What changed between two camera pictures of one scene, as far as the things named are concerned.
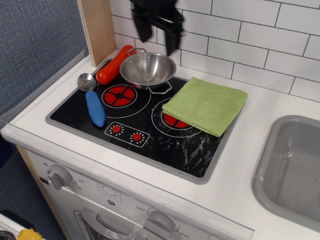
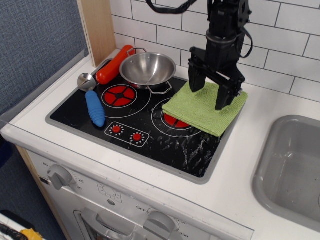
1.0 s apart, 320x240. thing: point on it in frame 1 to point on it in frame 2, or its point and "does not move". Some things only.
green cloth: (210, 107) does not move
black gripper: (163, 14) to (219, 62)
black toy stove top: (137, 125) does not move
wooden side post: (96, 20) does not move
